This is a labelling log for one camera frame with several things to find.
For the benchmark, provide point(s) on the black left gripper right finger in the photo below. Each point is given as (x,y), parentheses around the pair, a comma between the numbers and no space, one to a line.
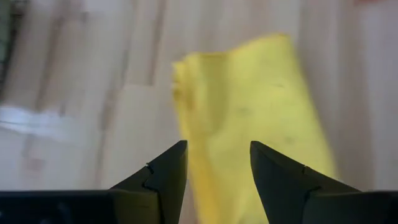
(280,186)

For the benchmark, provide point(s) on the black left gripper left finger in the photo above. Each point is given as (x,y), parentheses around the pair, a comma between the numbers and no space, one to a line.
(168,174)

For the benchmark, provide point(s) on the yellow microfiber towel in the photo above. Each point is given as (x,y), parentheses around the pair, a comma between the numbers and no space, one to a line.
(248,109)

